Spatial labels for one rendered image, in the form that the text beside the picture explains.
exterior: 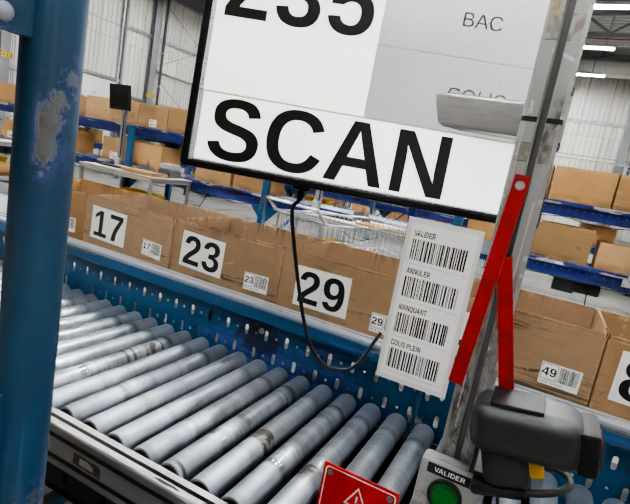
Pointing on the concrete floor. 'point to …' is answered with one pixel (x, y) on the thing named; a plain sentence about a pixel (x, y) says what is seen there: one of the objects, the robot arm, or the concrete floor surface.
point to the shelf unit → (33, 240)
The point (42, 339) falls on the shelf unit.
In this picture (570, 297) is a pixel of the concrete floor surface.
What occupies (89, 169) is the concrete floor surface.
